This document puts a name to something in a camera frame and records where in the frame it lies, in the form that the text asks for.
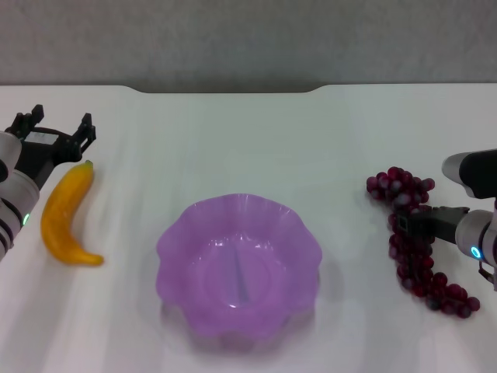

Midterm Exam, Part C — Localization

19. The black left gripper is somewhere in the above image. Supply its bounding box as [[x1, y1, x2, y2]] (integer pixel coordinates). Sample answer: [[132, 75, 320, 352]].
[[11, 103, 97, 192]]

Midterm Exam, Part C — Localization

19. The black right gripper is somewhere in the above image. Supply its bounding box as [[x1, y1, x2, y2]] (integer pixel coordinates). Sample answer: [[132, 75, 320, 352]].
[[394, 206, 471, 246]]

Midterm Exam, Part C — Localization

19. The dark red grape bunch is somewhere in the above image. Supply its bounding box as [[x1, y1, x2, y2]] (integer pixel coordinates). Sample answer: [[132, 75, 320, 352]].
[[366, 166, 481, 321]]

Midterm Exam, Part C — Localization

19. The yellow plastic banana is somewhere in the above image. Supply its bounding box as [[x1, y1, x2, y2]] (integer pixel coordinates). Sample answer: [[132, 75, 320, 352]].
[[40, 159, 105, 267]]

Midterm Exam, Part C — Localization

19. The purple wavy plastic bowl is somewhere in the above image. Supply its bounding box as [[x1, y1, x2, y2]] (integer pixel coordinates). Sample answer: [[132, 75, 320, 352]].
[[155, 193, 323, 347]]

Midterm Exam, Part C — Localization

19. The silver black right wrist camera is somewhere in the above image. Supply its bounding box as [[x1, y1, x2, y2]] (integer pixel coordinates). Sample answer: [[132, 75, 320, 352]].
[[441, 148, 497, 200]]

